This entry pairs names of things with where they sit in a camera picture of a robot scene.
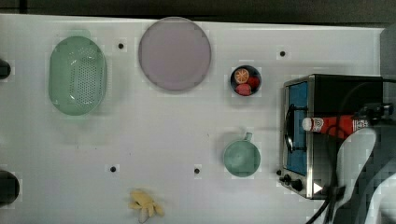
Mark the black knob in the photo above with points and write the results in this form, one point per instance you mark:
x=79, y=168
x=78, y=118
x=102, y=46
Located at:
x=9, y=188
x=5, y=69

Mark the yellow banana peel toy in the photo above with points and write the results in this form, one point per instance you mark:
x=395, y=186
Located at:
x=145, y=205

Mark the black knob upper left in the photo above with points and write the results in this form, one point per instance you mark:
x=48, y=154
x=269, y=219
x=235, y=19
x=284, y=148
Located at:
x=5, y=69

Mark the green perforated colander basket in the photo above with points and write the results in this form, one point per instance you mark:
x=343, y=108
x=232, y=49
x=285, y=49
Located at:
x=77, y=74

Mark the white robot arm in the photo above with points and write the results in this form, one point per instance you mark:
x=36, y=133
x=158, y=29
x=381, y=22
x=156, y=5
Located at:
x=364, y=161

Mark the red ketchup bottle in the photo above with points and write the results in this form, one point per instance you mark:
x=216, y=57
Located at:
x=341, y=127

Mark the dark bowl with fruit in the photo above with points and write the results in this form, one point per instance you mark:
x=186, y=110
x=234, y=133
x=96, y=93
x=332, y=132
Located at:
x=245, y=80

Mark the black steel toaster oven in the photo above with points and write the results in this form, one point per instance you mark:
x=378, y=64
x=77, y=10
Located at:
x=307, y=166

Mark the lilac round plate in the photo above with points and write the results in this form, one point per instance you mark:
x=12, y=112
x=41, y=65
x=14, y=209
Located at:
x=175, y=54

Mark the green plastic mug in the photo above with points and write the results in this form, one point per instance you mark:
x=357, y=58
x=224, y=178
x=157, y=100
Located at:
x=242, y=158

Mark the black knob lower left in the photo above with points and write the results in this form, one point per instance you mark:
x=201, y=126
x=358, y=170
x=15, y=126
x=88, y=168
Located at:
x=9, y=188

